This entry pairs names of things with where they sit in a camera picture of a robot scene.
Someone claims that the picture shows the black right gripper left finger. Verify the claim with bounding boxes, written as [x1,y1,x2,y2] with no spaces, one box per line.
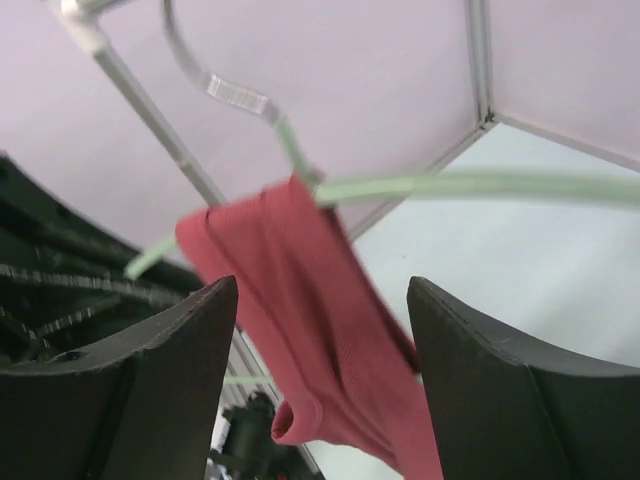
[1,277,238,480]

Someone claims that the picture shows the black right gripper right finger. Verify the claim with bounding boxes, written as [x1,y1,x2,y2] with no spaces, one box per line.
[407,277,639,480]

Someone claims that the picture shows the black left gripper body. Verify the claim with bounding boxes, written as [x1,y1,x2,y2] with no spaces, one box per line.
[1,154,202,366]

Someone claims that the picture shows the red tank top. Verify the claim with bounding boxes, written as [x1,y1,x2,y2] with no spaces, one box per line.
[175,178,442,480]

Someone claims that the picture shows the mint green plastic hanger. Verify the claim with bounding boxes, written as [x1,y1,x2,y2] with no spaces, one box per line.
[123,0,640,389]

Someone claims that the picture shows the metal clothes rack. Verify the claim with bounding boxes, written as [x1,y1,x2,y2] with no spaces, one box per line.
[45,1,224,205]

